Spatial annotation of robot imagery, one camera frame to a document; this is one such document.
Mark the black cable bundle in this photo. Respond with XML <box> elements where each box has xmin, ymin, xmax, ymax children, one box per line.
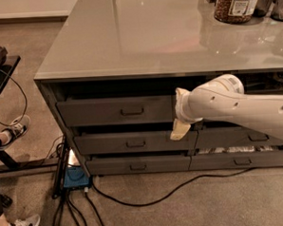
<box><xmin>49</xmin><ymin>186</ymin><xmax>108</xmax><ymax>226</ymax></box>

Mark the black floor cable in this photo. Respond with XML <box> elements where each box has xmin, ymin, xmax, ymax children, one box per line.
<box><xmin>90</xmin><ymin>167</ymin><xmax>258</xmax><ymax>211</ymax></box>

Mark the black side table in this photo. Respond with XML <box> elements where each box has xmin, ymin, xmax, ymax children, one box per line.
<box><xmin>0</xmin><ymin>56</ymin><xmax>21</xmax><ymax>94</ymax></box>

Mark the upper grey sneaker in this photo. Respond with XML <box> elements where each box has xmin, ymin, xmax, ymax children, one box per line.
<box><xmin>0</xmin><ymin>115</ymin><xmax>30</xmax><ymax>151</ymax></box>

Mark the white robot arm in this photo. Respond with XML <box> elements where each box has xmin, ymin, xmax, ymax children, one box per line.
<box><xmin>170</xmin><ymin>74</ymin><xmax>283</xmax><ymax>141</ymax></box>

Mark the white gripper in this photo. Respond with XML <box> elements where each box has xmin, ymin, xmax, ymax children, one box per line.
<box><xmin>170</xmin><ymin>88</ymin><xmax>202</xmax><ymax>141</ymax></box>

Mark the grey drawer cabinet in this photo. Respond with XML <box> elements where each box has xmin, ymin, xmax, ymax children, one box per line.
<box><xmin>35</xmin><ymin>0</ymin><xmax>283</xmax><ymax>176</ymax></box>

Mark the large jar of nuts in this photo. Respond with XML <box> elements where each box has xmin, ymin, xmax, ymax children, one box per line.
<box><xmin>214</xmin><ymin>0</ymin><xmax>258</xmax><ymax>24</ymax></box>

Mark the blue power box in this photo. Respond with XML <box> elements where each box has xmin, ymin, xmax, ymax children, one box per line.
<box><xmin>64</xmin><ymin>166</ymin><xmax>90</xmax><ymax>189</ymax></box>

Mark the thin black hanging cable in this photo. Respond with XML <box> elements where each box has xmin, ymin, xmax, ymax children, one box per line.
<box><xmin>0</xmin><ymin>62</ymin><xmax>30</xmax><ymax>128</ymax></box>

